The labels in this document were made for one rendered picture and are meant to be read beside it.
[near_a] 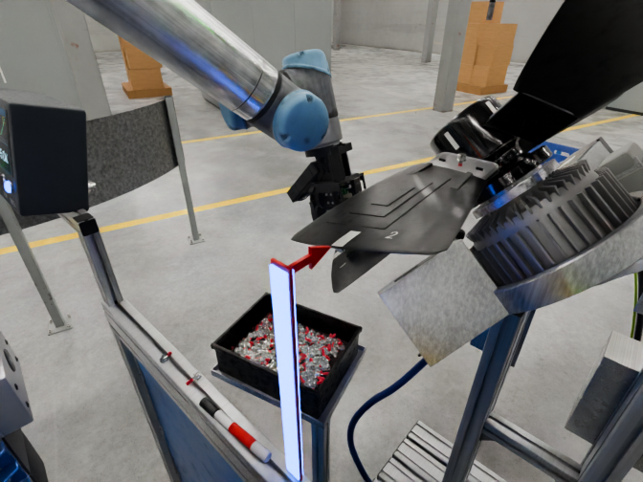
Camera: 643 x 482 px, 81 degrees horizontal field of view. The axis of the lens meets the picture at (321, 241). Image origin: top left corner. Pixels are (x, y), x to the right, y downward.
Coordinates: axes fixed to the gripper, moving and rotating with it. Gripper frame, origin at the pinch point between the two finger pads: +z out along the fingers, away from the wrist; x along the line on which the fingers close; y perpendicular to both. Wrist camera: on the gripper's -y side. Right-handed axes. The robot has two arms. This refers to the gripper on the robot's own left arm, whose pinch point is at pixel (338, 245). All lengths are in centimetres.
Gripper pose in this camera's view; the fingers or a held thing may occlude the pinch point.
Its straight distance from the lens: 76.0
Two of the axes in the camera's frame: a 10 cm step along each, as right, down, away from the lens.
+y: 7.1, 0.8, -7.0
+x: 6.7, -3.9, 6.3
